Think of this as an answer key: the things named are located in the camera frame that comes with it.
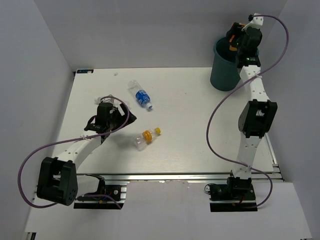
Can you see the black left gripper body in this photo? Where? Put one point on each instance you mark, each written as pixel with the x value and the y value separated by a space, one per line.
pixel 114 122

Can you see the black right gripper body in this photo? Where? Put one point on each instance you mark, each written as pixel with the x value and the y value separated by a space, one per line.
pixel 235 30

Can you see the yellow-cap orange-label bottle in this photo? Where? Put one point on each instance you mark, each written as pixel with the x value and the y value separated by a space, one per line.
pixel 146 137

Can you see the Pocari Sweat bottle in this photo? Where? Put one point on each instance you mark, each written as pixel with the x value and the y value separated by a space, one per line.
pixel 140 95

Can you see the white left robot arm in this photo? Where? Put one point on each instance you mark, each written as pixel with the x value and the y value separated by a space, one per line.
pixel 58 181

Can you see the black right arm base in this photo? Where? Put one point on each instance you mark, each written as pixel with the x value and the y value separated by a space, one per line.
pixel 237 195

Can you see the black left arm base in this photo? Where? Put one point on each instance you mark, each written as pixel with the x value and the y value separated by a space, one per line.
pixel 95 192

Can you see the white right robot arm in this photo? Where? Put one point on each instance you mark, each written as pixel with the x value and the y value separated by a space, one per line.
pixel 259 112

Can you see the dark green ribbed bin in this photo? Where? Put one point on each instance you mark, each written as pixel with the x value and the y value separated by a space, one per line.
pixel 224 73

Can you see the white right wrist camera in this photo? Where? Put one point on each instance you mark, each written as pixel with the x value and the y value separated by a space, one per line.
pixel 256 21

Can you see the aluminium frame rail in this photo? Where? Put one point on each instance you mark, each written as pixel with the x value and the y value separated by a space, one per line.
pixel 275 174

